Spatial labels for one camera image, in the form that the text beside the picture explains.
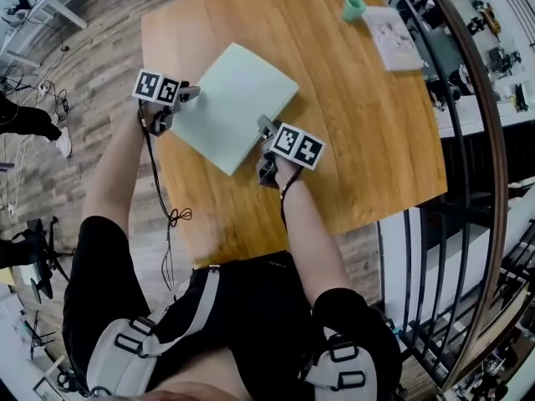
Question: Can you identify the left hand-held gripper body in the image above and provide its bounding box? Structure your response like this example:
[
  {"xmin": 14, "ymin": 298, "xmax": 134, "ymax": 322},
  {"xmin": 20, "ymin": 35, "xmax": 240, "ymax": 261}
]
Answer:
[{"xmin": 132, "ymin": 69, "xmax": 191, "ymax": 138}]

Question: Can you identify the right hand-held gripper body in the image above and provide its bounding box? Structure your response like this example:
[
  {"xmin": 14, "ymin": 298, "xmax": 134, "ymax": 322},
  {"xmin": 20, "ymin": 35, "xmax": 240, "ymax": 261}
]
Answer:
[{"xmin": 257, "ymin": 122, "xmax": 327, "ymax": 190}]

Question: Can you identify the light green object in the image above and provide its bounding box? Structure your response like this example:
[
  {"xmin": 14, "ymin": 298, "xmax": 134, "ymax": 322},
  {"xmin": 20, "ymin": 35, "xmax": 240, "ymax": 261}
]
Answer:
[{"xmin": 171, "ymin": 42, "xmax": 300, "ymax": 177}]

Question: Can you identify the person's left forearm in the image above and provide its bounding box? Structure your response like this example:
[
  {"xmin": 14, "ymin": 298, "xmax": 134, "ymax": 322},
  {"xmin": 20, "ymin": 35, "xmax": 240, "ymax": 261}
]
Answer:
[{"xmin": 81, "ymin": 101, "xmax": 156, "ymax": 241}]

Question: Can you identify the person's right forearm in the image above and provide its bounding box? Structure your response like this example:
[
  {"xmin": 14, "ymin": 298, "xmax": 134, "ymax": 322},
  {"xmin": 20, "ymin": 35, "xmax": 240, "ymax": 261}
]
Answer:
[{"xmin": 273, "ymin": 160, "xmax": 353, "ymax": 308}]

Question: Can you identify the white desk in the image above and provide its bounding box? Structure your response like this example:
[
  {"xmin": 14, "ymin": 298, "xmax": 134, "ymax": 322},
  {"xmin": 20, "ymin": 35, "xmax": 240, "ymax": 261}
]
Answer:
[{"xmin": 0, "ymin": 0, "xmax": 102, "ymax": 69}]

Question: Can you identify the white printed booklet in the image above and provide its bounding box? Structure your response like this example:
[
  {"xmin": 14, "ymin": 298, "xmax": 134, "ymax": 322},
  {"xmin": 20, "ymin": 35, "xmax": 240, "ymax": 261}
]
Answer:
[{"xmin": 361, "ymin": 5, "xmax": 425, "ymax": 73}]

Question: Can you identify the green cup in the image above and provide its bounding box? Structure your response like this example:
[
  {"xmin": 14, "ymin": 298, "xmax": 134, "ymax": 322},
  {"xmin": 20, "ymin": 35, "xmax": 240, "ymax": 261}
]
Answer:
[{"xmin": 341, "ymin": 0, "xmax": 368, "ymax": 25}]

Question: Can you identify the person's black shirt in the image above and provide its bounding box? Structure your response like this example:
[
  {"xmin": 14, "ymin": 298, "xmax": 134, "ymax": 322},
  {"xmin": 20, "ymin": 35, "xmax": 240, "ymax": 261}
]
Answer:
[{"xmin": 61, "ymin": 215, "xmax": 405, "ymax": 401}]

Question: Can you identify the black metal railing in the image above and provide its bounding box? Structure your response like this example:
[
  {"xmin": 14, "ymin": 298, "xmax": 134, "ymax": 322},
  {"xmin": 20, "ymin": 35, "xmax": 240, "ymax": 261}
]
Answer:
[{"xmin": 374, "ymin": 0, "xmax": 535, "ymax": 394}]

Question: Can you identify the black office chair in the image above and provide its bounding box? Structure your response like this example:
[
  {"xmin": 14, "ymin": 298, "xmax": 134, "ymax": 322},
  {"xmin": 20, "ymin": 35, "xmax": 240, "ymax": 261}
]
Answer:
[{"xmin": 0, "ymin": 217, "xmax": 72, "ymax": 304}]

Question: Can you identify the white display shelf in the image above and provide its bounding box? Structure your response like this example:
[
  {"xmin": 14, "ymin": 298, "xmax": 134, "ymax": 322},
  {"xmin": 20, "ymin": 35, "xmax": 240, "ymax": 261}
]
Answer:
[{"xmin": 432, "ymin": 0, "xmax": 535, "ymax": 137}]

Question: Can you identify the black wrist cord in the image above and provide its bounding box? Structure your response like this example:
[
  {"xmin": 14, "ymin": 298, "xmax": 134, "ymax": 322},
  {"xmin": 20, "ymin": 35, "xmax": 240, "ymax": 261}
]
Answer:
[{"xmin": 278, "ymin": 169, "xmax": 303, "ymax": 231}]

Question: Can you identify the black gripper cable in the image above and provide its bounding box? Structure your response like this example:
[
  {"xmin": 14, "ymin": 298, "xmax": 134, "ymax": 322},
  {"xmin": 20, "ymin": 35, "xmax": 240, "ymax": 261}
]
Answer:
[{"xmin": 140, "ymin": 110, "xmax": 194, "ymax": 291}]

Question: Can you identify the grey harness strap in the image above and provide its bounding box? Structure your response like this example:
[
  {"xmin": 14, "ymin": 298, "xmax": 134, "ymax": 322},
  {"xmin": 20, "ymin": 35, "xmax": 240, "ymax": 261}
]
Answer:
[
  {"xmin": 303, "ymin": 327, "xmax": 379, "ymax": 401},
  {"xmin": 85, "ymin": 265, "xmax": 222, "ymax": 394}
]

